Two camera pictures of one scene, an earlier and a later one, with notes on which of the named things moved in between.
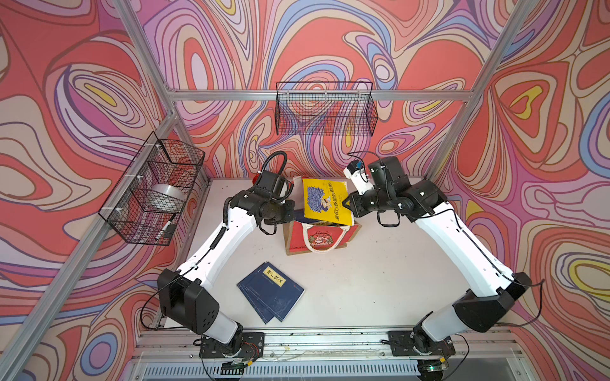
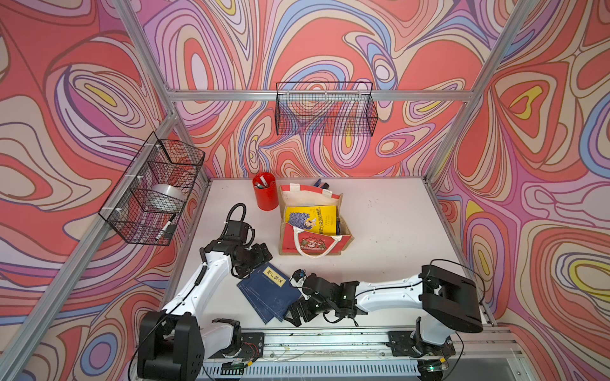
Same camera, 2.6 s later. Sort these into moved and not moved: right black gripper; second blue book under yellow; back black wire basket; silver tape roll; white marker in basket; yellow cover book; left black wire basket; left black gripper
Moved: yellow cover book; right black gripper; left black gripper
Not moved: left black wire basket; back black wire basket; white marker in basket; silver tape roll; second blue book under yellow
